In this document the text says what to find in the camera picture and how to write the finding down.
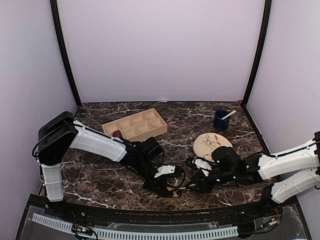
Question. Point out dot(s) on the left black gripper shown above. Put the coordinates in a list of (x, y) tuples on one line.
[(161, 181)]

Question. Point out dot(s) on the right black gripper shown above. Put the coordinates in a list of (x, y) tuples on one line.
[(204, 186)]

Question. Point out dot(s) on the maroon striped sock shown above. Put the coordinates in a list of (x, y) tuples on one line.
[(117, 134)]

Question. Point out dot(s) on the brown argyle sock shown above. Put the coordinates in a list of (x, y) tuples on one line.
[(176, 194)]

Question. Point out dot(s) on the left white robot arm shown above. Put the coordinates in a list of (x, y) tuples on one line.
[(64, 132)]

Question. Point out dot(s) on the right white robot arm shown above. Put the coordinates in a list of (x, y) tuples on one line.
[(303, 161)]

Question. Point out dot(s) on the wooden compartment tray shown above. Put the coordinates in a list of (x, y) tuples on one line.
[(138, 127)]

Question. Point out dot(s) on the round painted wooden plate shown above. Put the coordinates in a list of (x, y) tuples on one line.
[(206, 143)]

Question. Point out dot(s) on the dark blue mug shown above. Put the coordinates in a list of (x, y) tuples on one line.
[(219, 123)]

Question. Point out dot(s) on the wooden stick in mug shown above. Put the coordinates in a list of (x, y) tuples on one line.
[(228, 115)]

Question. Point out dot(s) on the small circuit board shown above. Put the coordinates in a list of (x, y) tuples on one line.
[(81, 230)]

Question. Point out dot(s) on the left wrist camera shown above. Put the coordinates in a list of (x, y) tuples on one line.
[(165, 170)]

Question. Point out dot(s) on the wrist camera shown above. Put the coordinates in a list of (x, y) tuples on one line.
[(165, 170), (199, 163)]

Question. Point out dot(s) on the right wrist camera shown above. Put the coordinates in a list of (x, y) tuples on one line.
[(199, 163)]

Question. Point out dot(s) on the black front rail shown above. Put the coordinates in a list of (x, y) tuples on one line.
[(239, 214)]

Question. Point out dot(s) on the white slotted cable duct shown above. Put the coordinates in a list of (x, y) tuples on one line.
[(125, 231)]

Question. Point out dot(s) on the right black frame post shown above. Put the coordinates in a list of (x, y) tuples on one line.
[(259, 51)]

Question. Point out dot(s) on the black frame post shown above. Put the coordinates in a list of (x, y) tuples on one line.
[(259, 51), (63, 51)]

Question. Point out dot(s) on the left black frame post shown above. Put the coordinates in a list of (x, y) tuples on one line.
[(63, 51)]

